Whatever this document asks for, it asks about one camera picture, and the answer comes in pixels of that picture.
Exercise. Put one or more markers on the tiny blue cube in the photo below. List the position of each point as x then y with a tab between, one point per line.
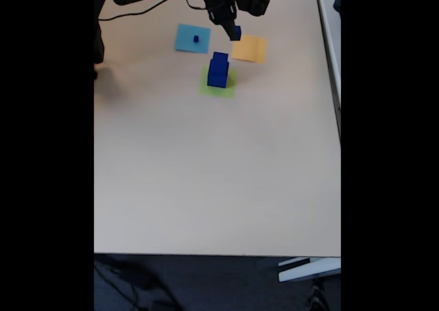
238	31

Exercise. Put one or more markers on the small blue cube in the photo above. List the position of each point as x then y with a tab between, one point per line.
221	59

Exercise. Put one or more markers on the miniature blue cube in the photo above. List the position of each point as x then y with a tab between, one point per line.
196	38

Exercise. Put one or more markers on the large blue cube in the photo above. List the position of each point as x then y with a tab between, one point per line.
216	79

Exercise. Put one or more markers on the orange square sheet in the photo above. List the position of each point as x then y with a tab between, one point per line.
249	48

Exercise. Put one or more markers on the blue square sheet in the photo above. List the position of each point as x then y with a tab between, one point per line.
185	45

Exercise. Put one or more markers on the green square sheet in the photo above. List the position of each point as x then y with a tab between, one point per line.
229	92

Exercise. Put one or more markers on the white neighbouring table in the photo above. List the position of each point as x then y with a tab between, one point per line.
331	33

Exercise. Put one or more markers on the dark blue object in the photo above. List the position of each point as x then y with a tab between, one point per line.
338	2

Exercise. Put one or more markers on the white grey bar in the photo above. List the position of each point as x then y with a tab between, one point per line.
308	270

